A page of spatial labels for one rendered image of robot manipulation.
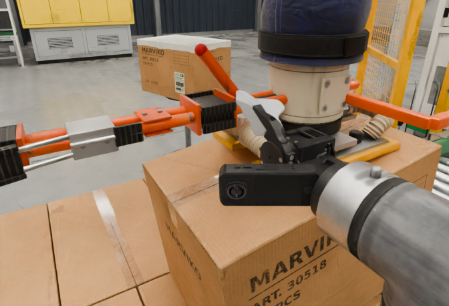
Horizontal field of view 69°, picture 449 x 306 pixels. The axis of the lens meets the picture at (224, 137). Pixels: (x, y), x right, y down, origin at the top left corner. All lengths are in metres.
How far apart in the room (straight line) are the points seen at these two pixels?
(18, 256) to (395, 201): 1.18
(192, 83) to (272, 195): 1.93
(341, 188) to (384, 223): 0.05
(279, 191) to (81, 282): 0.85
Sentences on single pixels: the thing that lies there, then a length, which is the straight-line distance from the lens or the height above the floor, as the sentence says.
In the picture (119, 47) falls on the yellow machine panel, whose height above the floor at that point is 0.24.
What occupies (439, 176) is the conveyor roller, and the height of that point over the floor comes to 0.54.
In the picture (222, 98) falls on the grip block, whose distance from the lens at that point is 0.64.
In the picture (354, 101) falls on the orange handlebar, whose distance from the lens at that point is 0.72.
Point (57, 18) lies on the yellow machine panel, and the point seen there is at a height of 0.89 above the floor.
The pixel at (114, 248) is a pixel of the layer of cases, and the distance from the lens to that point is 1.21.
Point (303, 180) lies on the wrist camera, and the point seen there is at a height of 1.14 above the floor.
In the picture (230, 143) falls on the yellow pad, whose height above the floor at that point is 1.01.
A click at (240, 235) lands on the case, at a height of 0.95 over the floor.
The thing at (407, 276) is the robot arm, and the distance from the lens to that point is 0.31.
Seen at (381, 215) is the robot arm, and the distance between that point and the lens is 0.31.
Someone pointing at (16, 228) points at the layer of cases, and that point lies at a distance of 1.45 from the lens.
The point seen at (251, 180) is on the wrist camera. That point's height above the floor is 1.13.
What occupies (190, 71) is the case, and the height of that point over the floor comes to 0.85.
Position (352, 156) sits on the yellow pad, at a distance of 0.73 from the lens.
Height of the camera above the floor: 1.33
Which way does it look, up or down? 24 degrees down
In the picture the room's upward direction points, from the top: straight up
